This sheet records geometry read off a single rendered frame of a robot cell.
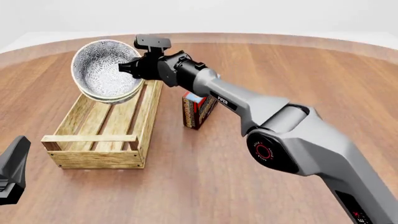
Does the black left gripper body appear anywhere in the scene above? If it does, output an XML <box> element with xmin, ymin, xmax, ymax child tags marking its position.
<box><xmin>0</xmin><ymin>174</ymin><xmax>27</xmax><ymax>207</ymax></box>

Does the printed pudding box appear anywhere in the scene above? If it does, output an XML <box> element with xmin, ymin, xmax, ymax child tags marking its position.
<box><xmin>182</xmin><ymin>91</ymin><xmax>219</xmax><ymax>131</ymax></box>

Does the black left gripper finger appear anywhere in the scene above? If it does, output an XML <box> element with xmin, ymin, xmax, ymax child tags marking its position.
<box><xmin>0</xmin><ymin>135</ymin><xmax>32</xmax><ymax>188</ymax></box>

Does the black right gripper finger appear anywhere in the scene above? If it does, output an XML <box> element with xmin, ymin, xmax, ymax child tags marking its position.
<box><xmin>118</xmin><ymin>60</ymin><xmax>138</xmax><ymax>73</ymax></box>

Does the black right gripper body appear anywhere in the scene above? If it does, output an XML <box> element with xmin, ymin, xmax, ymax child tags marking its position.
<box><xmin>131</xmin><ymin>52</ymin><xmax>163</xmax><ymax>80</ymax></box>

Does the wooden slat tray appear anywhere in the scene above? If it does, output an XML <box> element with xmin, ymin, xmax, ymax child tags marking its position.
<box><xmin>40</xmin><ymin>78</ymin><xmax>164</xmax><ymax>170</ymax></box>

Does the patterned grey-white bowl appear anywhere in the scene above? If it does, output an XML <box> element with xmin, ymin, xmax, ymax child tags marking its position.
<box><xmin>71</xmin><ymin>39</ymin><xmax>146</xmax><ymax>100</ymax></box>
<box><xmin>77</xmin><ymin>78</ymin><xmax>146</xmax><ymax>105</ymax></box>

